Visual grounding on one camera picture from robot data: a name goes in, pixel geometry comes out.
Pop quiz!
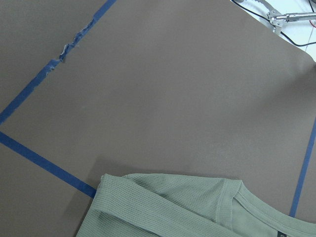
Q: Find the olive green long-sleeve shirt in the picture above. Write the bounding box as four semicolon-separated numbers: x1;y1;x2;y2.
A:
77;173;316;237

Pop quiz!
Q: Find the metal grabber stick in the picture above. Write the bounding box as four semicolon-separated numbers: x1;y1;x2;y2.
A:
234;0;316;35

